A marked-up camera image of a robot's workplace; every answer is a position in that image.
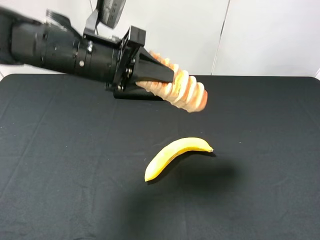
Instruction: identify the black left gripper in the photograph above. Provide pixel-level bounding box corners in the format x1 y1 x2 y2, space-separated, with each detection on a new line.
105 25 174 92

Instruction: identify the ridged tan bread roll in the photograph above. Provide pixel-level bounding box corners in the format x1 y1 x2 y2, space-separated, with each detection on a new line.
136 51 208 113

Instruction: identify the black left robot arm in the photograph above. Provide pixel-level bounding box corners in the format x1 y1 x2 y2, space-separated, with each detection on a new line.
0 0 174 91

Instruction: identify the black glasses case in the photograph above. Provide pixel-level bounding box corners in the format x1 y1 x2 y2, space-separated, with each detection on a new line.
113 88 163 101

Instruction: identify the yellow banana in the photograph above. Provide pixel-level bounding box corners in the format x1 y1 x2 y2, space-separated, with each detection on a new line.
144 137 214 182

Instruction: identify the black tablecloth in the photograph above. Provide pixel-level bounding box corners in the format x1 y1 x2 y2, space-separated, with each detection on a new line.
0 74 320 240

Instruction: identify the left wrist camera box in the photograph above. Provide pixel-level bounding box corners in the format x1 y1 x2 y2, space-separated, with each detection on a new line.
83 0 126 40

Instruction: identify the black left ribbon cable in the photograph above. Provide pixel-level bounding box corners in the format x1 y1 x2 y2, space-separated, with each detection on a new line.
44 8 81 36

